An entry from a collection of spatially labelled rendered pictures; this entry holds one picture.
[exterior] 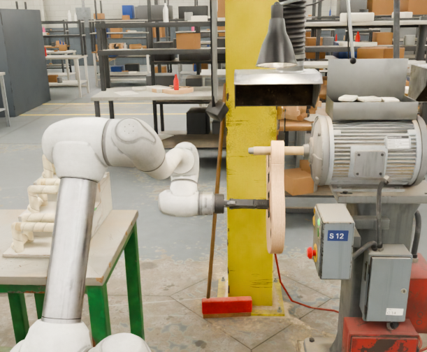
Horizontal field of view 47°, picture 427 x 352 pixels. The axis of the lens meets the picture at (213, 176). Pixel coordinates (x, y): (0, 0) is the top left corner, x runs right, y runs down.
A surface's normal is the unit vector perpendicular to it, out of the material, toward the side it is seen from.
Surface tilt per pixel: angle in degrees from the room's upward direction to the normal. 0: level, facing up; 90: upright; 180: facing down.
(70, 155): 66
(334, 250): 90
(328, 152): 76
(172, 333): 0
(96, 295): 90
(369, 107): 90
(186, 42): 90
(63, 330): 32
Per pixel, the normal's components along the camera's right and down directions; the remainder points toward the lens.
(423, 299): -0.05, 0.31
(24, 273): -0.02, -0.95
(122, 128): 0.04, -0.33
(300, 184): 0.31, 0.29
